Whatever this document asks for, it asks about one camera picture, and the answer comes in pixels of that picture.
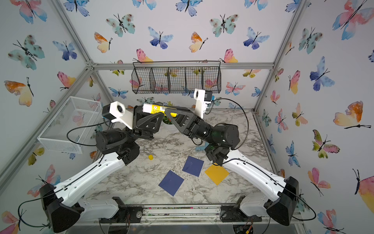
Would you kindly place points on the yellow glue stick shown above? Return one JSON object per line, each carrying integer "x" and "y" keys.
{"x": 154, "y": 109}

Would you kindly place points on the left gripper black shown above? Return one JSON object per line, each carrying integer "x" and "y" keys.
{"x": 147, "y": 124}

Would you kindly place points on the white mesh wall basket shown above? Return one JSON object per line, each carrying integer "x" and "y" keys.
{"x": 67, "y": 131}

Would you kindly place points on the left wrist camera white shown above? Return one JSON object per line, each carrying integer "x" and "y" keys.
{"x": 116, "y": 112}

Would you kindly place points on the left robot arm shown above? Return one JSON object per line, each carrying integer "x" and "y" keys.
{"x": 63, "y": 203}

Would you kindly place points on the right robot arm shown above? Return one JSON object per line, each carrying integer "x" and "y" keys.
{"x": 282, "y": 194}

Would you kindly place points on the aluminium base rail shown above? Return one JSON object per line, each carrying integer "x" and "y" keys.
{"x": 221, "y": 213}

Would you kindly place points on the black wire wall basket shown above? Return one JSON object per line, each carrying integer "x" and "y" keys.
{"x": 176, "y": 77}

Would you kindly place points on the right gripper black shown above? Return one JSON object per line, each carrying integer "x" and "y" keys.
{"x": 194, "y": 126}

